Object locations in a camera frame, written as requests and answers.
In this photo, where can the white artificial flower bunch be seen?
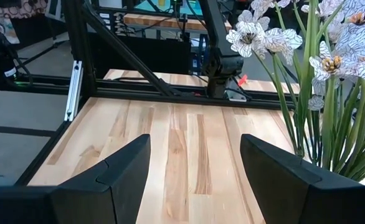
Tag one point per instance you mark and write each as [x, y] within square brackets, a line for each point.
[329, 65]
[248, 37]
[353, 18]

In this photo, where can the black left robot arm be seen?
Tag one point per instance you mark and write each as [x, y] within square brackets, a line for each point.
[223, 62]

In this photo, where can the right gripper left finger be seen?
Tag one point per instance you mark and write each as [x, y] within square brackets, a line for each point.
[117, 186]

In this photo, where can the black aluminium table frame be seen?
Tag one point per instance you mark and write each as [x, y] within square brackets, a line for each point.
[139, 93]

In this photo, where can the brown patterned fabric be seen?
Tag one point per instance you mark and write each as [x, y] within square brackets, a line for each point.
[20, 9]

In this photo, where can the wooden background table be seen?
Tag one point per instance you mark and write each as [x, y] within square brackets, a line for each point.
[157, 21]

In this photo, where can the silver aluminium bracket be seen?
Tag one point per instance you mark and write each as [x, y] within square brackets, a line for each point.
[74, 93]

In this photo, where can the small red clip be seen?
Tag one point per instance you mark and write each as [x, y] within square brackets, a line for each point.
[242, 80]

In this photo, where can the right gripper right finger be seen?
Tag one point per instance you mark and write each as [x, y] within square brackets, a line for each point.
[279, 193]

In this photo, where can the black cabinet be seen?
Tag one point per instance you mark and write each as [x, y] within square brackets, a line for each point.
[157, 56]

